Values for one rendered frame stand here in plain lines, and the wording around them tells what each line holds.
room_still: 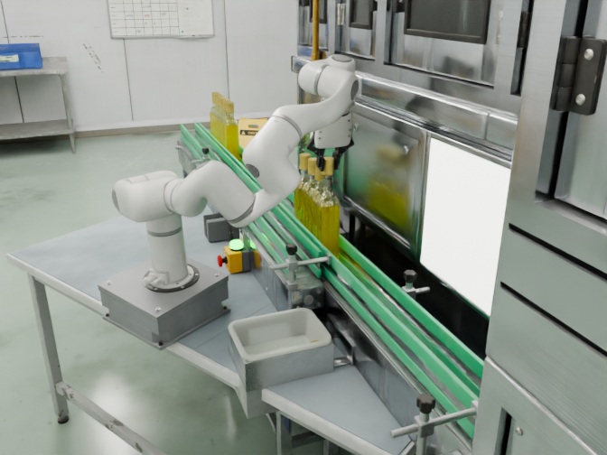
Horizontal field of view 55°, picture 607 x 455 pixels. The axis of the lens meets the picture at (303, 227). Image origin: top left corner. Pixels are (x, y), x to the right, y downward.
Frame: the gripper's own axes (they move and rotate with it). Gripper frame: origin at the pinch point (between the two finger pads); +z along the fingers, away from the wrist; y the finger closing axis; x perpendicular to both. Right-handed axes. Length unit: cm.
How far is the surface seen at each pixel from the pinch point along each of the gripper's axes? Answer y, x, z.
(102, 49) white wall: 39, -562, 166
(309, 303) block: 10.2, 21.7, 30.0
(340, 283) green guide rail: 3.3, 24.6, 21.9
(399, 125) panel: -12.4, 11.9, -15.5
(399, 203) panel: -13.2, 18.2, 3.4
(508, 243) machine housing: 21, 90, -43
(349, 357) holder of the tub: 6, 39, 33
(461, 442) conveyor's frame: 4, 80, 11
